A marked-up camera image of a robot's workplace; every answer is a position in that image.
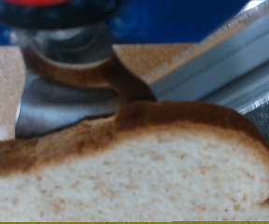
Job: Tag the white bread slice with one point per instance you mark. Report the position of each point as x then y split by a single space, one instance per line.
140 171

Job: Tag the metal spatula with blue block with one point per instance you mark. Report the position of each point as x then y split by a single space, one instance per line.
63 102

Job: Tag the silver toaster oven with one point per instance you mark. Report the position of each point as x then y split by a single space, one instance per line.
265 124

